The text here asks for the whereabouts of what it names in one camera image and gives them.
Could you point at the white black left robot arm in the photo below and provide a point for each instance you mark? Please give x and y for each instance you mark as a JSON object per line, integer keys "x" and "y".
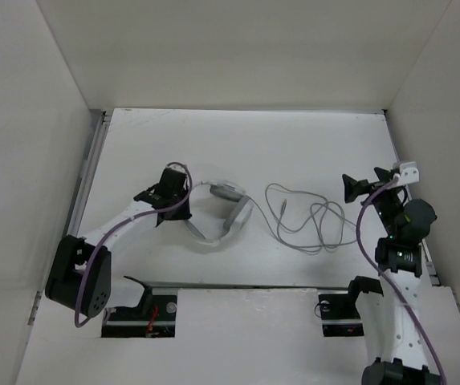
{"x": 81, "y": 276}

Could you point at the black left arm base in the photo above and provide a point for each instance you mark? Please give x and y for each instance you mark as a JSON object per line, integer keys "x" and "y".
{"x": 154, "y": 317}

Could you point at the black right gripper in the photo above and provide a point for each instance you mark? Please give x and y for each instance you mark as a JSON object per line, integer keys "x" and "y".
{"x": 353, "y": 188}

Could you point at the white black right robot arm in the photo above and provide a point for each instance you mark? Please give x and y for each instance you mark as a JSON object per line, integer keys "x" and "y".
{"x": 399, "y": 350}

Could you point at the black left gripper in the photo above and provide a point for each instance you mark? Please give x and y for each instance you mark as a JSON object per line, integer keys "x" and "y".
{"x": 183, "y": 214}

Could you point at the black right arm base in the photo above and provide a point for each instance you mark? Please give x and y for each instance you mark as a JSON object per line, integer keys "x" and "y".
{"x": 338, "y": 317}

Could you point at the white grey headphones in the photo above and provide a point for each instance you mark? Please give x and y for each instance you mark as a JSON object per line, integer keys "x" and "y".
{"x": 220, "y": 211}

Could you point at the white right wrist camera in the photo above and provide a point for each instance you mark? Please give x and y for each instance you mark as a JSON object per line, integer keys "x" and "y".
{"x": 405, "y": 173}

